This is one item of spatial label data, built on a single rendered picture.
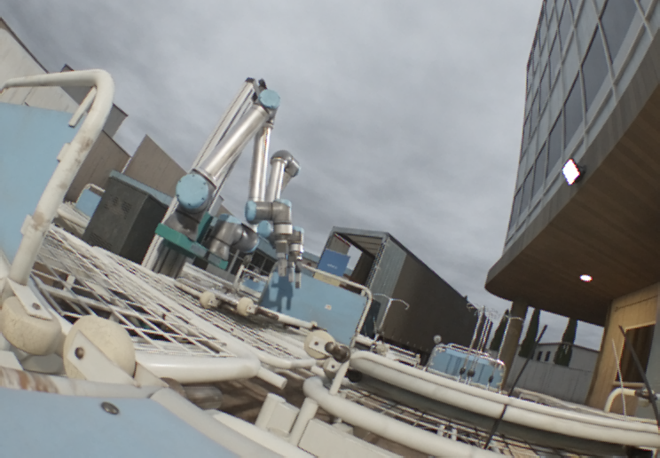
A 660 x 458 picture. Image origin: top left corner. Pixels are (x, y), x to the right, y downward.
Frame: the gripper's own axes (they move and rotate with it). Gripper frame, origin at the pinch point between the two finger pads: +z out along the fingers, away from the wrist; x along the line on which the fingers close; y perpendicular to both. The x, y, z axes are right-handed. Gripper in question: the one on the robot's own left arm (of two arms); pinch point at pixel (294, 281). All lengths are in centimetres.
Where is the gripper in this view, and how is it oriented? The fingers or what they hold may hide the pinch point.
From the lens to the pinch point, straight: 192.9
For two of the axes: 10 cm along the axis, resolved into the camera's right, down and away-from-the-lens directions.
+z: 0.0, 8.7, -5.0
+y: 9.9, -0.8, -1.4
